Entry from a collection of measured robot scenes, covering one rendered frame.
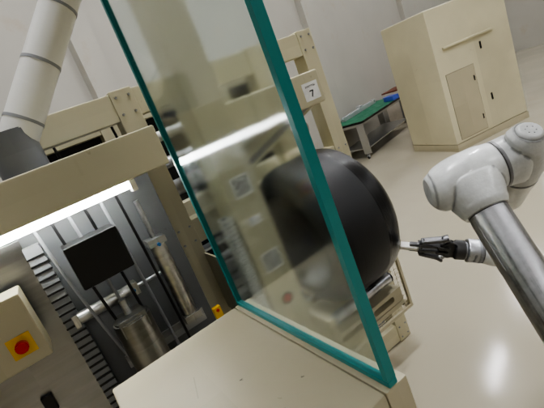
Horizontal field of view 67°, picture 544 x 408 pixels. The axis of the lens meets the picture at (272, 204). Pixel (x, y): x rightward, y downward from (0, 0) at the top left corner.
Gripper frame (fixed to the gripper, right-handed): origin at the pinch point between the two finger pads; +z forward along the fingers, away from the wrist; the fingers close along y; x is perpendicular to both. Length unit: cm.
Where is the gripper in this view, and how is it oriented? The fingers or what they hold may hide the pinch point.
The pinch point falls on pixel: (408, 245)
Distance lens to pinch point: 166.3
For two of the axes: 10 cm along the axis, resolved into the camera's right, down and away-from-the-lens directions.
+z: -9.9, -0.6, 1.5
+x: 1.6, -6.4, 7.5
